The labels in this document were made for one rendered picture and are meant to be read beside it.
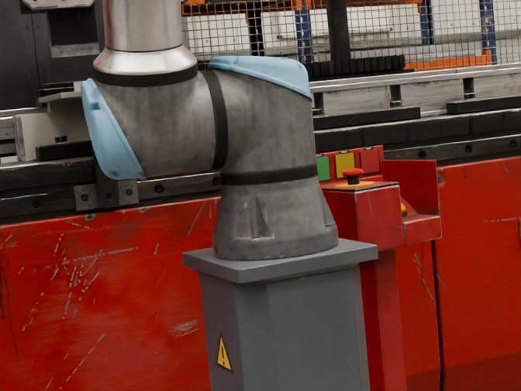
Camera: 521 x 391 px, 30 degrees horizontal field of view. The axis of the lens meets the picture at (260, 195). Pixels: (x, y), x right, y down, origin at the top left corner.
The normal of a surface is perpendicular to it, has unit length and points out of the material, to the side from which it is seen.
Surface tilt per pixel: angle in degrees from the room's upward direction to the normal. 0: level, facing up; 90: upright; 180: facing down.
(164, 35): 104
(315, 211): 72
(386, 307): 90
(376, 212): 90
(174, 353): 90
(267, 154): 90
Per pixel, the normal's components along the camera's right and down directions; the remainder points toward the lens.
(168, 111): 0.48, 0.30
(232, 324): -0.90, 0.13
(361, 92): 0.36, 0.06
